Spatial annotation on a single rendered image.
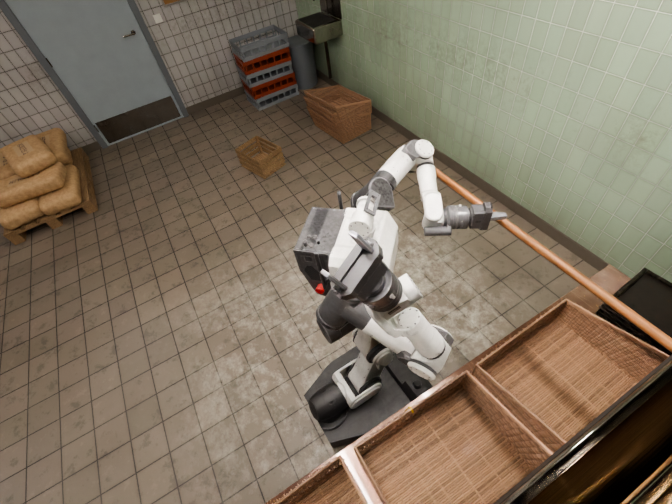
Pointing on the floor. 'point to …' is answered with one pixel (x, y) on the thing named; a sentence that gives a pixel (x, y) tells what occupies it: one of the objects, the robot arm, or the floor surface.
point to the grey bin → (303, 62)
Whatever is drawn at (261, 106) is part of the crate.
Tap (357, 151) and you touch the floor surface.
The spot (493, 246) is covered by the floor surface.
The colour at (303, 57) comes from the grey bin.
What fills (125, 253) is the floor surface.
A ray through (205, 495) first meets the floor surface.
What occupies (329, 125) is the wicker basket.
